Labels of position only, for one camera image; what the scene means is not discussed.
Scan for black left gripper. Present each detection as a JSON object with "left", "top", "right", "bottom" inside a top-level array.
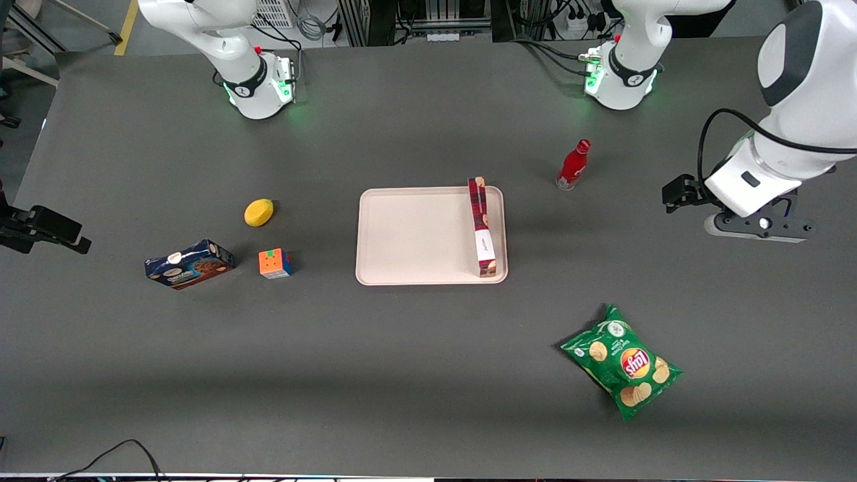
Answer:
[{"left": 662, "top": 175, "right": 709, "bottom": 214}]

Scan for red cookie box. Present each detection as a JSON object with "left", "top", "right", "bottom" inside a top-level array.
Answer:
[{"left": 467, "top": 177, "right": 500, "bottom": 278}]

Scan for beige plastic tray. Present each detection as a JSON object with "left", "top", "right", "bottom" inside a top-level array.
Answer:
[{"left": 355, "top": 185, "right": 509, "bottom": 287}]

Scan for white vented box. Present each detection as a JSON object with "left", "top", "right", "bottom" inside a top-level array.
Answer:
[{"left": 253, "top": 0, "right": 296, "bottom": 29}]

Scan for blue cookie box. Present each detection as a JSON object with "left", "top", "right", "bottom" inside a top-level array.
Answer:
[{"left": 144, "top": 239, "right": 236, "bottom": 291}]

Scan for red aluminium drink bottle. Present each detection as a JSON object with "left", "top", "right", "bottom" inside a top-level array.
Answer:
[{"left": 556, "top": 139, "right": 593, "bottom": 191}]

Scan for green chips bag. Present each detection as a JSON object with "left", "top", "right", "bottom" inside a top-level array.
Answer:
[{"left": 560, "top": 303, "right": 684, "bottom": 422}]

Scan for white power strip with plugs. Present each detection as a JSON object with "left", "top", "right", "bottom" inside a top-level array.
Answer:
[{"left": 564, "top": 0, "right": 607, "bottom": 34}]

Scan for colourful puzzle cube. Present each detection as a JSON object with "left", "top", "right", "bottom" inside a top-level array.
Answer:
[{"left": 258, "top": 248, "right": 294, "bottom": 280}]

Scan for black clamp-mounted device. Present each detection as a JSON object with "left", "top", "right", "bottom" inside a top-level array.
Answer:
[{"left": 0, "top": 204, "right": 92, "bottom": 256}]

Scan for pale furniture legs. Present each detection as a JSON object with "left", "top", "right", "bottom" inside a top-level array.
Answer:
[{"left": 0, "top": 0, "right": 125, "bottom": 89}]

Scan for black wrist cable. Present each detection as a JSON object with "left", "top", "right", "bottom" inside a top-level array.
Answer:
[{"left": 697, "top": 108, "right": 857, "bottom": 196}]

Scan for black base cable bundle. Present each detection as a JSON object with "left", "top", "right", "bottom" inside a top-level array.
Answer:
[{"left": 512, "top": 37, "right": 593, "bottom": 76}]

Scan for black metal rack frame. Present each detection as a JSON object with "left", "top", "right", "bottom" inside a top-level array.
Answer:
[{"left": 337, "top": 0, "right": 497, "bottom": 48}]

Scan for coiled grey cable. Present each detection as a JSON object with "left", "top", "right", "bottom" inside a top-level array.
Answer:
[{"left": 297, "top": 0, "right": 330, "bottom": 42}]

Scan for black looped cable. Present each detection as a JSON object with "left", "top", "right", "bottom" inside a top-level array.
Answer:
[{"left": 50, "top": 438, "right": 165, "bottom": 482}]

